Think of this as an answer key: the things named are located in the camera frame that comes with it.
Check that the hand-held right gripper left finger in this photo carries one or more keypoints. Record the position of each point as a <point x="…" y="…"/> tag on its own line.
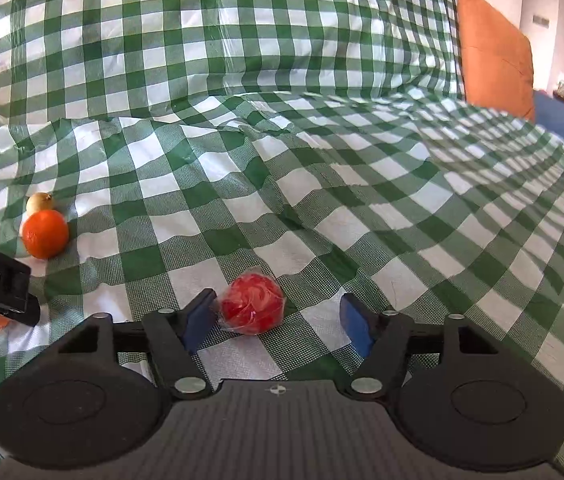
<point x="198" y="320"/>

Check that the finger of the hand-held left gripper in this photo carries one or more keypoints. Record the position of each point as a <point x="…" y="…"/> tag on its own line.
<point x="24" y="313"/>

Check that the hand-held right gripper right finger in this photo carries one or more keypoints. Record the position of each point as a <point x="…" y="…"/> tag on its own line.
<point x="357" y="325"/>

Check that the red plastic-wrapped ball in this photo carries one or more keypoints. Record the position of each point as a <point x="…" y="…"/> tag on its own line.
<point x="252" y="305"/>

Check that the small yellow longan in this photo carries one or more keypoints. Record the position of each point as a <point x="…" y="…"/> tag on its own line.
<point x="40" y="204"/>

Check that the green checked cloth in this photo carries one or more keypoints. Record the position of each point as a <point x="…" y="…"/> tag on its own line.
<point x="282" y="135"/>

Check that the orange cushion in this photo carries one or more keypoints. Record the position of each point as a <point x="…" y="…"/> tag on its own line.
<point x="497" y="55"/>

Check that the grey wall vent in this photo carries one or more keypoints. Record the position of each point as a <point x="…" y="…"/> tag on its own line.
<point x="541" y="20"/>

